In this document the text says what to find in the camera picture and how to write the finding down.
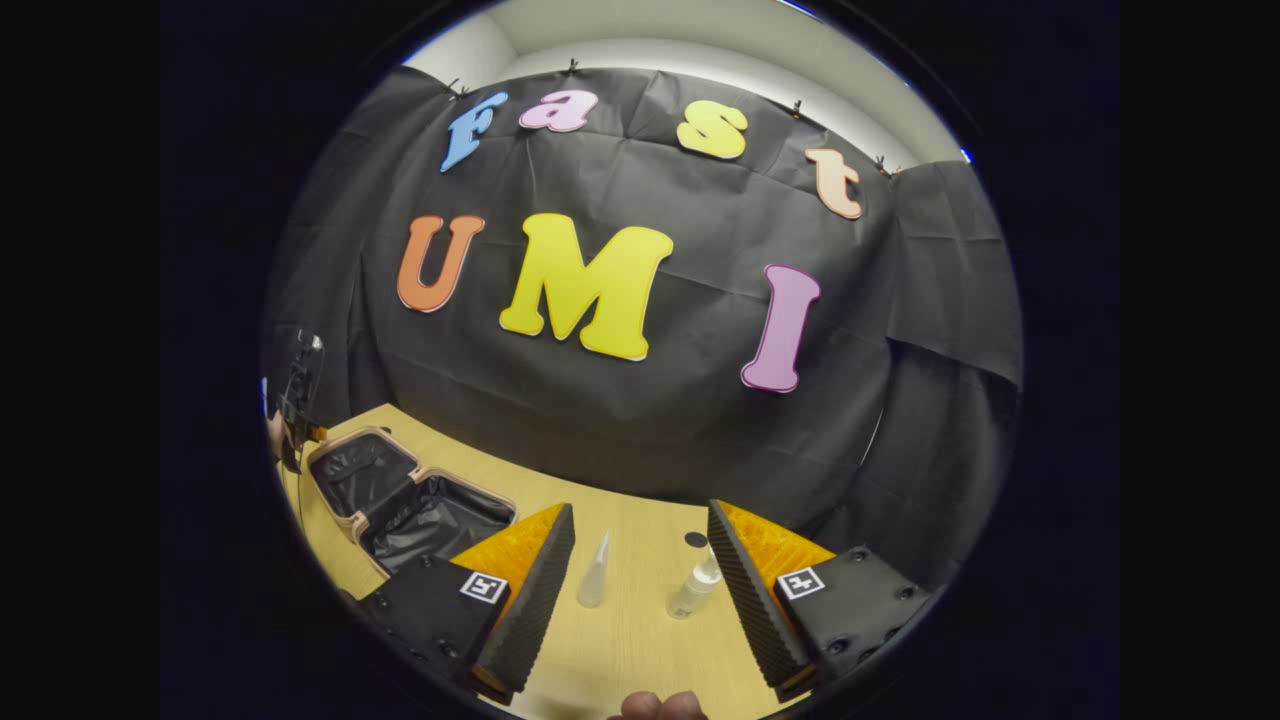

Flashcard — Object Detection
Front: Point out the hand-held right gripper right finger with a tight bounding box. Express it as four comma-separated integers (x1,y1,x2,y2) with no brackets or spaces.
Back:
707,499,934,704

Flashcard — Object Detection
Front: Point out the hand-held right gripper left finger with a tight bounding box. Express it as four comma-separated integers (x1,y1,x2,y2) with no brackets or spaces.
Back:
360,502,577,707

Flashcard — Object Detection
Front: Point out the white cone-shaped bottle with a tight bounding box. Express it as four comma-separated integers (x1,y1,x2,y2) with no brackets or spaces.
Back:
577,530,612,609

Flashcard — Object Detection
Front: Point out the white pump bottle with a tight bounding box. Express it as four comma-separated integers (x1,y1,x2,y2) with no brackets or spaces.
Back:
667,548,723,621

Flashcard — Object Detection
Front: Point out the beige suitcase with black lining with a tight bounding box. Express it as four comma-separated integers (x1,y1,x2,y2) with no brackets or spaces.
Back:
303,425,519,576

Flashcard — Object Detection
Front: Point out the black backdrop cloth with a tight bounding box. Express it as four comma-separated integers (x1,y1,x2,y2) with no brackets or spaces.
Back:
262,65,1023,591

